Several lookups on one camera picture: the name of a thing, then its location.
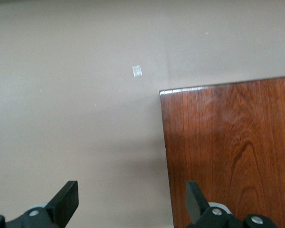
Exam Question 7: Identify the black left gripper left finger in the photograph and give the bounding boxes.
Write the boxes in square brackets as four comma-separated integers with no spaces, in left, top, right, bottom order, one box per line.
[0,180,80,228]

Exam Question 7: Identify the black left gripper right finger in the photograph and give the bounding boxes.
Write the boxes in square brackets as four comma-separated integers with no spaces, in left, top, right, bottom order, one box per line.
[185,180,279,228]

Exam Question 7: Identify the dark brown wooden cabinet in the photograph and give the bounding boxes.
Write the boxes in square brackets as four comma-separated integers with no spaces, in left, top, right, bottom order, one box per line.
[159,75,285,228]

